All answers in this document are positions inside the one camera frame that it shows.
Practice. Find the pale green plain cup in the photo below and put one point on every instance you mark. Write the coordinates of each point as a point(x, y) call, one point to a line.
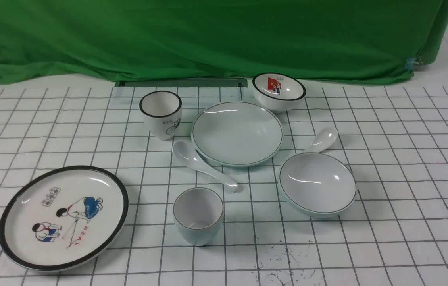
point(198, 214)

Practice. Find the plain white ceramic spoon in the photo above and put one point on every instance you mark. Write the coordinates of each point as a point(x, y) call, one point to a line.
point(189, 157)

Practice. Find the pale green bowl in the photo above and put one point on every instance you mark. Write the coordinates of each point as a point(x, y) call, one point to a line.
point(317, 184)

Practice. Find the black-rimmed illustrated plate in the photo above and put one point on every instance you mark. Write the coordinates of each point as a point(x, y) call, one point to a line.
point(64, 218)

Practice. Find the black-rimmed white cup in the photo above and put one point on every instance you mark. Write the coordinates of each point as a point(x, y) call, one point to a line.
point(161, 113)

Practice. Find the pale green plate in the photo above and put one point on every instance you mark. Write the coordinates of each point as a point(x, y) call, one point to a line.
point(237, 134)

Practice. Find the black-rimmed illustrated bowl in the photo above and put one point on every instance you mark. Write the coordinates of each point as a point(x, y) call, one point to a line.
point(277, 92)

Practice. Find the white spoon with characters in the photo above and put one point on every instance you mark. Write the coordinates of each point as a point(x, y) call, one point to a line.
point(323, 140)

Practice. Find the green backdrop cloth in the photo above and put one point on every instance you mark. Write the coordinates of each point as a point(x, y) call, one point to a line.
point(346, 41)

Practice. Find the blue binder clip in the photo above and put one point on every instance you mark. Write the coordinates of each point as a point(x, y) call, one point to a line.
point(414, 64)

